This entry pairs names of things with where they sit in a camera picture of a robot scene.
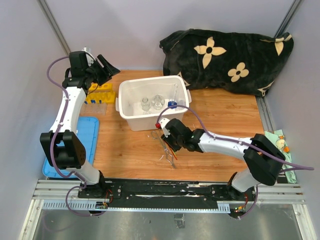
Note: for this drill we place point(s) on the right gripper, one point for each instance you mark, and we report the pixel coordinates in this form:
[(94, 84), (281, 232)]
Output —
[(167, 140)]

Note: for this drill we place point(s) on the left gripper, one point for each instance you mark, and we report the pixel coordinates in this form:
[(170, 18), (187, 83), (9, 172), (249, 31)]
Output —
[(105, 75)]

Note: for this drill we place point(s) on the graduated cylinder blue base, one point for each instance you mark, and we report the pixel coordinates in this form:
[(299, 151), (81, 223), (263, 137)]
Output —
[(172, 102)]

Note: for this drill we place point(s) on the glass petri dish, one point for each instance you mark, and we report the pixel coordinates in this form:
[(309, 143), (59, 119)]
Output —
[(158, 102)]

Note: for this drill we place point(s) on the white plastic bin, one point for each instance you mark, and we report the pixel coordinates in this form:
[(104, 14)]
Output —
[(131, 92)]

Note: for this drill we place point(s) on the small glass beaker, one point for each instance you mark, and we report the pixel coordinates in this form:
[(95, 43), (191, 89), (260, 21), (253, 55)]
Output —
[(145, 104)]

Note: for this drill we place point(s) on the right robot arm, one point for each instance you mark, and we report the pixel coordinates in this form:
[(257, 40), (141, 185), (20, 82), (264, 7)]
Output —
[(264, 161)]

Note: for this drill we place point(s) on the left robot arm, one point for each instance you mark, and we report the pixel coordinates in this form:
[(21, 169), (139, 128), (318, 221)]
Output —
[(63, 149)]

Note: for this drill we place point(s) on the red yellow green spatula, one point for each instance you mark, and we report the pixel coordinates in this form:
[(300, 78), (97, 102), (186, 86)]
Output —
[(173, 153)]

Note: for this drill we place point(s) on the metal crucible tongs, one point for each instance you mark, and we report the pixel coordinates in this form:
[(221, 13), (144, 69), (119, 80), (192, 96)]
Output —
[(167, 153)]

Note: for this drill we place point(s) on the yellow test tube rack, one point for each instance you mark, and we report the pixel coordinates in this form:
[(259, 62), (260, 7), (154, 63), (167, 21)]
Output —
[(105, 93)]

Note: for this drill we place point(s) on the clear acrylic tube rack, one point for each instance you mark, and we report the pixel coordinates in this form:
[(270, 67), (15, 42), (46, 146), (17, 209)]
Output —
[(93, 109)]

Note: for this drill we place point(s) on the green printed cloth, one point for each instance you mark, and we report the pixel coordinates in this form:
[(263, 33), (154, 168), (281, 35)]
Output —
[(278, 139)]

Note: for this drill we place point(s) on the black floral blanket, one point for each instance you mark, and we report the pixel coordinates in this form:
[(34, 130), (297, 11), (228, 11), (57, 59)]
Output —
[(240, 63)]

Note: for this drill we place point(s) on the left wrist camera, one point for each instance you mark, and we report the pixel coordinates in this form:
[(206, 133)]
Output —
[(89, 56)]

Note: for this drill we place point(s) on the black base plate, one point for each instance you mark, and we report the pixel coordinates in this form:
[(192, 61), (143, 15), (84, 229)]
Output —
[(161, 195)]

